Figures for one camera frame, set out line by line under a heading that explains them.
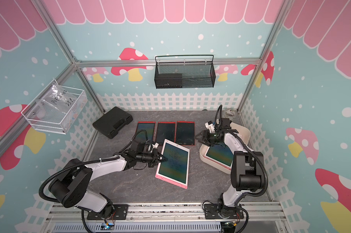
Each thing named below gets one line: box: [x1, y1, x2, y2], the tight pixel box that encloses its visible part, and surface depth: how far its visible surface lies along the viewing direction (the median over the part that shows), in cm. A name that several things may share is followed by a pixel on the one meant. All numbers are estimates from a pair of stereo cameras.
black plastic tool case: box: [92, 106, 134, 139], surface depth 111 cm
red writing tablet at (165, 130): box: [155, 121, 176, 145], surface depth 111 cm
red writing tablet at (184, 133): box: [174, 120, 195, 147], surface depth 108 cm
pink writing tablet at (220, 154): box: [203, 143, 234, 171], surface depth 96 cm
